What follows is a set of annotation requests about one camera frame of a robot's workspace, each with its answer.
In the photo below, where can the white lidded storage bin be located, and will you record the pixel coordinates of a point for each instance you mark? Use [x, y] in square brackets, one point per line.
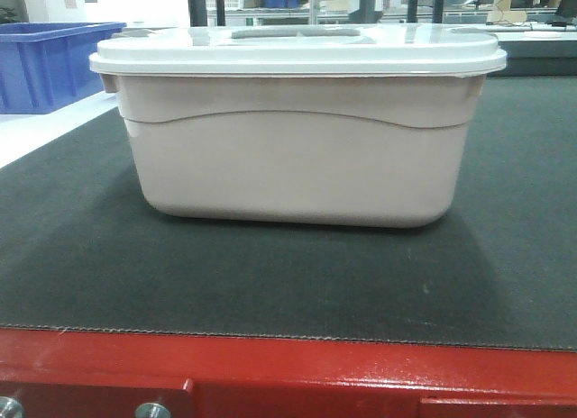
[355, 124]

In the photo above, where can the dark grey table mat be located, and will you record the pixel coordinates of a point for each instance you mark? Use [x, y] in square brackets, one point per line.
[82, 250]

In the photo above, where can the silver bolt on cart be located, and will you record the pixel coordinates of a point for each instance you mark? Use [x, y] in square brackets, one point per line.
[152, 410]

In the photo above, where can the blue crate beside table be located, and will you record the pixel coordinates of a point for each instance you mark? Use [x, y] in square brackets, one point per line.
[45, 66]

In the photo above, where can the silver bolt far left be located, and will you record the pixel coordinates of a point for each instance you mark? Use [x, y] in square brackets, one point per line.
[10, 408]

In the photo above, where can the red metal cart frame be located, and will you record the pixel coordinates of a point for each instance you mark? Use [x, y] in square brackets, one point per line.
[85, 374]

